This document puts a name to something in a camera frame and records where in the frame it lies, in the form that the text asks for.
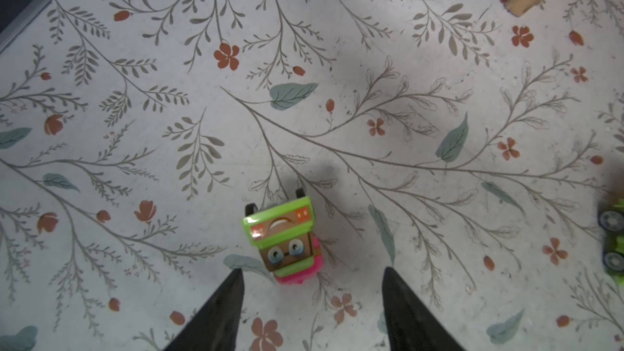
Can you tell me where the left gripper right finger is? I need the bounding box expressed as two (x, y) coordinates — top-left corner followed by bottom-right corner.
(382, 267), (465, 351)

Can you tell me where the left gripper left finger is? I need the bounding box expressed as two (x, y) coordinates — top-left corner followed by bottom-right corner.
(165, 269), (245, 351)

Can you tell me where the orange green mixer truck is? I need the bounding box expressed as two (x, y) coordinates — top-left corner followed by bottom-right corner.
(597, 198), (623, 286)

